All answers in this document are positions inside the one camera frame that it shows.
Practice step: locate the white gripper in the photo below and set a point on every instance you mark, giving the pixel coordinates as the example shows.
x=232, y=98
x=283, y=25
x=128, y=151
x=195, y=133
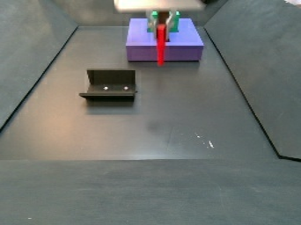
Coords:
x=158, y=5

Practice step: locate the red peg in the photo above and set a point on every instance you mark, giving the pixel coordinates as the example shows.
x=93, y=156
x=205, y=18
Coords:
x=161, y=43

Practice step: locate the purple base board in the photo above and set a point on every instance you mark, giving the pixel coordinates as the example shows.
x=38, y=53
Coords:
x=184, y=47

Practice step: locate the green block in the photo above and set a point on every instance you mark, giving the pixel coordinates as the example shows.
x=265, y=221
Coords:
x=177, y=22

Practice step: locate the black angle bracket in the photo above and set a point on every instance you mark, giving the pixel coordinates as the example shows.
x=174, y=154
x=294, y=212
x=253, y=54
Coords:
x=110, y=83

